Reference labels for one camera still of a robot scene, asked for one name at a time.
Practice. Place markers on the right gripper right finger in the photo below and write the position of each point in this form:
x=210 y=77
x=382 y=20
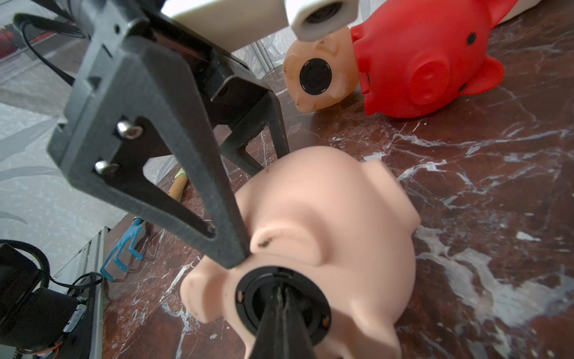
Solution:
x=296 y=342

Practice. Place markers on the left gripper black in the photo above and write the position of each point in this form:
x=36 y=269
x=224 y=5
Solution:
x=147 y=105

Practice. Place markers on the blue garden rake tool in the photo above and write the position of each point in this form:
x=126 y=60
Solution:
x=125 y=251

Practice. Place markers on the red piggy bank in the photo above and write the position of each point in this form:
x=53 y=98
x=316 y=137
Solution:
x=415 y=57

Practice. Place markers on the green garden fork tool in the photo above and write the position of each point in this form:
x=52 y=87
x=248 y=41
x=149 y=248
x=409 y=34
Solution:
x=178 y=186

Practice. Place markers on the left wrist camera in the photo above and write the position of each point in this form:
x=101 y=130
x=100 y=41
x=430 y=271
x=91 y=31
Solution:
x=233 y=24

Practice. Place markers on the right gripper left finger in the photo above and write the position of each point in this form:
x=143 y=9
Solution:
x=269 y=336

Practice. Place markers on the beige piggy bank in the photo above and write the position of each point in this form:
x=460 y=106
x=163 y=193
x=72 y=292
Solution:
x=337 y=231
x=337 y=49

